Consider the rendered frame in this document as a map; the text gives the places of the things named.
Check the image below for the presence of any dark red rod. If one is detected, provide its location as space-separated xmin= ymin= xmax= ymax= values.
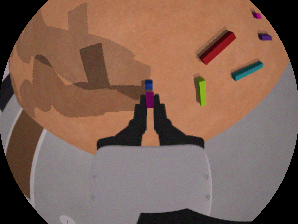
xmin=199 ymin=31 xmax=236 ymax=65

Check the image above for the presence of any purple rod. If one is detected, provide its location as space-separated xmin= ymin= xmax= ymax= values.
xmin=258 ymin=34 xmax=272 ymax=41

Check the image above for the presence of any small magenta block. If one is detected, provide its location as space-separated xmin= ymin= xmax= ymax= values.
xmin=252 ymin=13 xmax=262 ymax=19
xmin=146 ymin=92 xmax=154 ymax=108

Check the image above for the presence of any lime green rod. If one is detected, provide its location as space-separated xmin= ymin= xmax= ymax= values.
xmin=197 ymin=77 xmax=206 ymax=106

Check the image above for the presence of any turquoise rod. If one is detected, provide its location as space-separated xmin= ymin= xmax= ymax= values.
xmin=232 ymin=61 xmax=263 ymax=81

